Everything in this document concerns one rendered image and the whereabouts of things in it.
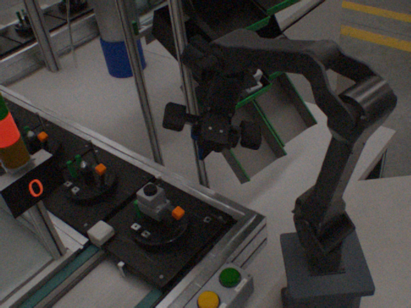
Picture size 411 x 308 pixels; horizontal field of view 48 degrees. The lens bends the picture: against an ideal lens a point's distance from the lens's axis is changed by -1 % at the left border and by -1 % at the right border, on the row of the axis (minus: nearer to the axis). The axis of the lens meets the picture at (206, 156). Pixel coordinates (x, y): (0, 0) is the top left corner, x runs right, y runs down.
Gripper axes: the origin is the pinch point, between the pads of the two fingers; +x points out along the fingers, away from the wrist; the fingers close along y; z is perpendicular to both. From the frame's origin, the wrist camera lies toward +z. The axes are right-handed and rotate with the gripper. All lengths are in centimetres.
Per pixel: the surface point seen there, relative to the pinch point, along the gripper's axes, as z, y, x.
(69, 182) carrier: -15.2, -27.0, 33.5
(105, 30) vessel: -92, -33, 29
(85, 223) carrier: -3.5, -20.3, 34.2
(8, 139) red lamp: 8.2, -34.6, 2.0
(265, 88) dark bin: -19.2, 12.0, -5.0
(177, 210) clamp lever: 3.6, -1.5, 15.5
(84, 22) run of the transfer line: -129, -47, 47
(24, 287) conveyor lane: 13, -29, 39
